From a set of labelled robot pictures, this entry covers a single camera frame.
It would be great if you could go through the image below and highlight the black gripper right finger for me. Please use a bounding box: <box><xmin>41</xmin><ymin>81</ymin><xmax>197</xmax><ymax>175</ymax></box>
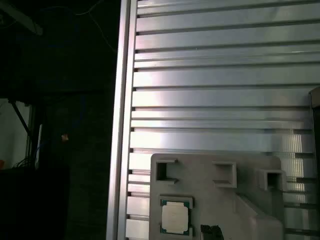
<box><xmin>211</xmin><ymin>224</ymin><xmax>224</xmax><ymax>240</ymax></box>

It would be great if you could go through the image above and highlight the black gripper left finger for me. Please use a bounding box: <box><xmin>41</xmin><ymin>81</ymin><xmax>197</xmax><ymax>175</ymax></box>
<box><xmin>200</xmin><ymin>224</ymin><xmax>213</xmax><ymax>240</ymax></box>

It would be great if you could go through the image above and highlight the silver square CPU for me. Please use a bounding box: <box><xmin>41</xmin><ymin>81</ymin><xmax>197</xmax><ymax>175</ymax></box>
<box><xmin>159</xmin><ymin>198</ymin><xmax>192</xmax><ymax>235</ymax></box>

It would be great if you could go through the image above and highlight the grey plastic parts rack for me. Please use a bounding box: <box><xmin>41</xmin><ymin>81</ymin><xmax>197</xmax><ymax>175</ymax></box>
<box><xmin>149</xmin><ymin>153</ymin><xmax>285</xmax><ymax>240</ymax></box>

